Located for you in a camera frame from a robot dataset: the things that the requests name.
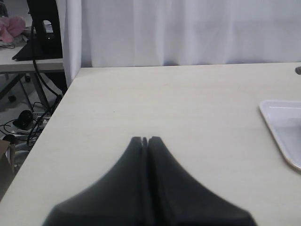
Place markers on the grey side table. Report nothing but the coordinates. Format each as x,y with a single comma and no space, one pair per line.
15,70

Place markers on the white backdrop curtain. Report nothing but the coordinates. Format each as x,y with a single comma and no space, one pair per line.
122,33

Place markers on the pink cloth pile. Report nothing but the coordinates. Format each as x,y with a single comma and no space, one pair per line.
11,27

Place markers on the black monitor stand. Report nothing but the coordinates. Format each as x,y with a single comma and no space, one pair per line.
45,43

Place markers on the white plastic tray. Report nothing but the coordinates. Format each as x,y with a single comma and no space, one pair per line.
283,118

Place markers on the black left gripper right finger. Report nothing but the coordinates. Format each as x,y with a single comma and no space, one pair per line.
180,200

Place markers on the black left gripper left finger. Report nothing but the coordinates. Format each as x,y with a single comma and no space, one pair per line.
117,199

